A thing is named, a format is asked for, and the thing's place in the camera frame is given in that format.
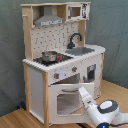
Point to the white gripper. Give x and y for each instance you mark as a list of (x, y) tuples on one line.
[(85, 95)]

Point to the white oven door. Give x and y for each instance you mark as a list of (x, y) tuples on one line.
[(64, 99)]

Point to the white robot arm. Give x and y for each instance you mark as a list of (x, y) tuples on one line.
[(105, 114)]

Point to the wooden toy kitchen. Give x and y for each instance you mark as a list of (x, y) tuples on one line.
[(60, 37)]

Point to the white cabinet door with dispenser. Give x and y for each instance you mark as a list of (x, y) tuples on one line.
[(91, 71)]

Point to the red right stove knob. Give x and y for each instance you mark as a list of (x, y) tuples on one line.
[(74, 69)]

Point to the red stove knob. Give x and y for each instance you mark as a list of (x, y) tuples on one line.
[(74, 69), (56, 76)]

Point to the red left stove knob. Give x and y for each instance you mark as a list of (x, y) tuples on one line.
[(56, 76)]

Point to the grey toy sink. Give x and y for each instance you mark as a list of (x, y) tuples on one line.
[(79, 51)]

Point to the black toy stovetop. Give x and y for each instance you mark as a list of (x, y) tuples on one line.
[(58, 59)]

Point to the small metal pot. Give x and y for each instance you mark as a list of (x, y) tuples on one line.
[(49, 56)]

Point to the toy microwave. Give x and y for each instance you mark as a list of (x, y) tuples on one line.
[(78, 11)]

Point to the grey range hood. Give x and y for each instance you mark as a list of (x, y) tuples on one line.
[(48, 18)]

